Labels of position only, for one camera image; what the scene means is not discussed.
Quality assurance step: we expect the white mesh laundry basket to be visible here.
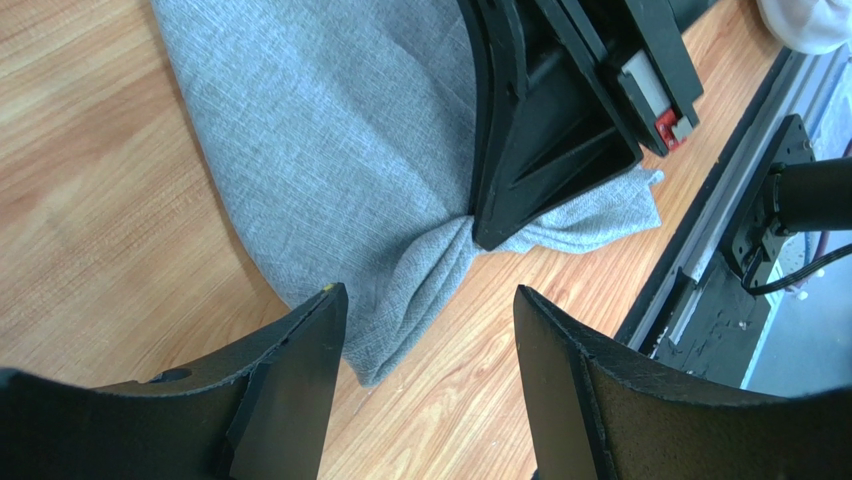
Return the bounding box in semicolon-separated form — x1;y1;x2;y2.
757;0;851;55

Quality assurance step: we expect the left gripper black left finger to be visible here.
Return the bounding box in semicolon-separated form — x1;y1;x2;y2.
1;283;348;479

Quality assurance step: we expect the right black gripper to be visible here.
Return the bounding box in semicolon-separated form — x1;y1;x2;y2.
459;0;715;251

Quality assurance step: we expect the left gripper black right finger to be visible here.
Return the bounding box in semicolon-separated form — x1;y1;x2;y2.
513;285;851;479

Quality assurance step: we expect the grey cloth napkin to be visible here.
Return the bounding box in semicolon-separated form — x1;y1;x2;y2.
149;0;666;389

